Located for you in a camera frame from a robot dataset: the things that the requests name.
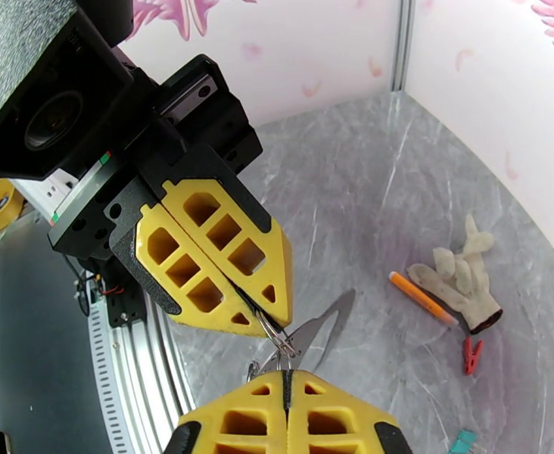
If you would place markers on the aluminium corner post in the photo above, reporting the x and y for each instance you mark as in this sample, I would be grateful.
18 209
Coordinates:
402 41

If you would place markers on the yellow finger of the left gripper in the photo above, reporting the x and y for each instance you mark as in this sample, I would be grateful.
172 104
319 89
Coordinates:
149 273
267 268

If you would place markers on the metal keyring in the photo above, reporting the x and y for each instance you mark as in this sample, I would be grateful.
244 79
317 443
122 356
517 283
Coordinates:
281 343

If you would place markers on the white knit glove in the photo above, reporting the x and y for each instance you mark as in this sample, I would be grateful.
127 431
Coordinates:
466 287

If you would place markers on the teal binder clip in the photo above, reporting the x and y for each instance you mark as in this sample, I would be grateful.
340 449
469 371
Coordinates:
464 442

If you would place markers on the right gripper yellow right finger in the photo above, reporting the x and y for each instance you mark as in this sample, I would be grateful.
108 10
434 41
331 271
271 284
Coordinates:
305 405

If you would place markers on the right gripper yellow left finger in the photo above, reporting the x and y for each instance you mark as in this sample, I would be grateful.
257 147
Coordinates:
267 405

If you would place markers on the orange pen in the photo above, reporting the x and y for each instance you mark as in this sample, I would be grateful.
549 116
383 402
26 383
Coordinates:
419 296

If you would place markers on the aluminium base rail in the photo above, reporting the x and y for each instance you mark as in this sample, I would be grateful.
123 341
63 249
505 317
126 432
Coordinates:
149 396

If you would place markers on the red clothespin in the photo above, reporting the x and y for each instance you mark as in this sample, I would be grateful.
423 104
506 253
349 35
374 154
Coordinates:
471 358

